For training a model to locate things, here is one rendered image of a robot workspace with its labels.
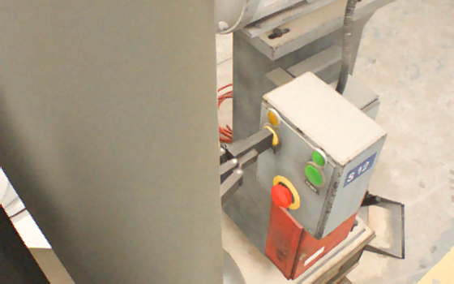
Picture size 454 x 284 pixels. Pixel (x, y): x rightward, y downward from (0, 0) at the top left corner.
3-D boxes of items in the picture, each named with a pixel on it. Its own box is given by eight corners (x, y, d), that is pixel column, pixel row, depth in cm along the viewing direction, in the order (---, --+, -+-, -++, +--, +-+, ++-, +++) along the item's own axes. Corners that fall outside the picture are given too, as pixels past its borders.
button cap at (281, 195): (284, 186, 74) (287, 171, 71) (301, 202, 72) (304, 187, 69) (267, 198, 72) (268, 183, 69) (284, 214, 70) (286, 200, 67)
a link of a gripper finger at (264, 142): (231, 152, 62) (234, 156, 61) (270, 129, 64) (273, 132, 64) (231, 166, 64) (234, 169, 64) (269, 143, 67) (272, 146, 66)
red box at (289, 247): (323, 212, 145) (344, 137, 118) (349, 238, 139) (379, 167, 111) (263, 255, 135) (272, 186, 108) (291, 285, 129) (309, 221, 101)
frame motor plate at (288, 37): (319, -47, 101) (322, -62, 98) (402, -2, 88) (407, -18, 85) (190, 1, 86) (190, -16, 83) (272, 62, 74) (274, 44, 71)
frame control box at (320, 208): (323, 123, 96) (344, 22, 76) (400, 188, 85) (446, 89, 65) (233, 181, 86) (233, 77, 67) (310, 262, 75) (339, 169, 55)
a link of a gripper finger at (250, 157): (224, 165, 61) (237, 179, 60) (253, 148, 63) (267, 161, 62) (224, 172, 62) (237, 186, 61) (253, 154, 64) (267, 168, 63)
